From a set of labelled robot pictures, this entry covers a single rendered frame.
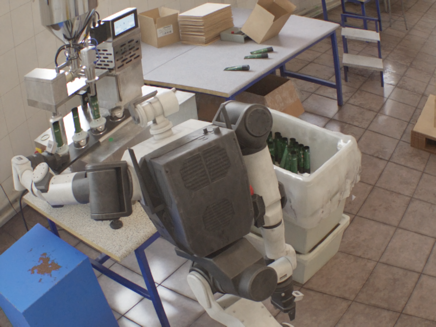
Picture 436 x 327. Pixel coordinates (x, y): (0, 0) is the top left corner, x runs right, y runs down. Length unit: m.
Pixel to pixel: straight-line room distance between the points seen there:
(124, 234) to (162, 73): 1.46
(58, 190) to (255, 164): 0.58
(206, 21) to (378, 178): 1.55
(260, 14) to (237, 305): 2.26
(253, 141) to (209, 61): 1.87
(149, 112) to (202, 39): 2.22
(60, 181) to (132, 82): 0.88
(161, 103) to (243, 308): 0.65
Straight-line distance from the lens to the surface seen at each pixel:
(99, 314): 2.42
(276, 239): 1.74
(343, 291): 2.74
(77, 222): 2.18
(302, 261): 2.61
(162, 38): 3.79
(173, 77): 3.21
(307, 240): 2.57
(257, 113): 1.53
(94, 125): 2.12
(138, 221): 2.10
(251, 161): 1.61
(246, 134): 1.53
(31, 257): 2.33
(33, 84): 2.18
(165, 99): 1.50
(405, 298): 2.71
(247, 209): 1.48
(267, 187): 1.64
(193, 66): 3.33
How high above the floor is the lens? 1.99
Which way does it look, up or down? 32 degrees down
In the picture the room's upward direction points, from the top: 7 degrees counter-clockwise
